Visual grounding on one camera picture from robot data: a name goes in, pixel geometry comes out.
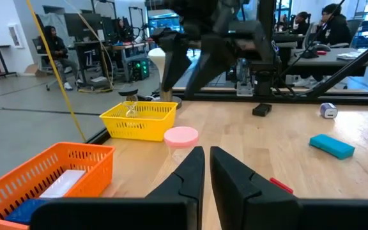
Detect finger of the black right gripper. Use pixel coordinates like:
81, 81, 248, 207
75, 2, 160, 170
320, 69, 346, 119
183, 35, 236, 100
158, 30, 193, 93

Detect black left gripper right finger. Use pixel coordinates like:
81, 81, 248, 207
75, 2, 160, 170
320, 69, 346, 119
210, 146, 368, 230

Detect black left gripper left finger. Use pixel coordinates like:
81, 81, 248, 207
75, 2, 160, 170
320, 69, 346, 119
30, 146, 206, 230

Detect black hourglass white sand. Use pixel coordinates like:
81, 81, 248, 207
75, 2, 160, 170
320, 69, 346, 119
118, 88, 140, 118

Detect black digital thermometer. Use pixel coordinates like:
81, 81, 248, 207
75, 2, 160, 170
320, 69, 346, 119
252, 102, 273, 118

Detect teal eraser block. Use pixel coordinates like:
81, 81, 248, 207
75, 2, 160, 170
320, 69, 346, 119
309, 134, 356, 160

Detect white eraser block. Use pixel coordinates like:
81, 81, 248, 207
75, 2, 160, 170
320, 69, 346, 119
39, 169, 86, 199

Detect purple white charger plug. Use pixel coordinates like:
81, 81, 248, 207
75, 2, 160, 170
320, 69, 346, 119
319, 102, 339, 119

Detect blue eraser block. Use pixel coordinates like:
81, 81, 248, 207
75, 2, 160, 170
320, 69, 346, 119
4, 198, 49, 226

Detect black office desk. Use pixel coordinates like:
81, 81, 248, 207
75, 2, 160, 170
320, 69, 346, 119
73, 40, 155, 90

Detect grey office desk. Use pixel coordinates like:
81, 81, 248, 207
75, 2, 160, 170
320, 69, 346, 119
287, 47, 368, 77

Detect white mushroom lamp brass base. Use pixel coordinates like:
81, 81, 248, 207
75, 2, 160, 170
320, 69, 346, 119
147, 47, 183, 109

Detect computer tower green lights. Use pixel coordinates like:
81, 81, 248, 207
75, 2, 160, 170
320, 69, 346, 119
129, 58, 151, 82

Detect person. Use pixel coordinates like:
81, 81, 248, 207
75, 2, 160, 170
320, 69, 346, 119
36, 25, 82, 92
314, 3, 353, 45
291, 11, 312, 49
115, 17, 134, 44

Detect yellow plastic basket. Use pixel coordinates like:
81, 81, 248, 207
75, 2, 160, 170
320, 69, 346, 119
99, 101, 179, 142

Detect black desk monitors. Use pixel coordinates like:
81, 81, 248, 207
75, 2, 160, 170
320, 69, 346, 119
64, 12, 105, 42

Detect orange plastic basket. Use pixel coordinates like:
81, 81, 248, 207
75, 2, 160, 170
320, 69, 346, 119
0, 141, 116, 230

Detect cardboard box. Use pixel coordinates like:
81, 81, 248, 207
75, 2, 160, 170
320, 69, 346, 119
24, 63, 44, 77

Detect tan floor cable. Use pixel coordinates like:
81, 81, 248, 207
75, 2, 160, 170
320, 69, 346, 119
62, 0, 114, 95

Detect yellow hanging cable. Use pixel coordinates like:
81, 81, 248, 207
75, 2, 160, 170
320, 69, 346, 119
26, 0, 88, 143

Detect black metal table frame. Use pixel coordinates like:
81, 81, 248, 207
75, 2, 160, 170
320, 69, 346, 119
86, 34, 368, 144

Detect white wall panel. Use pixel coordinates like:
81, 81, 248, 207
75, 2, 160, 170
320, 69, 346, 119
7, 24, 24, 49

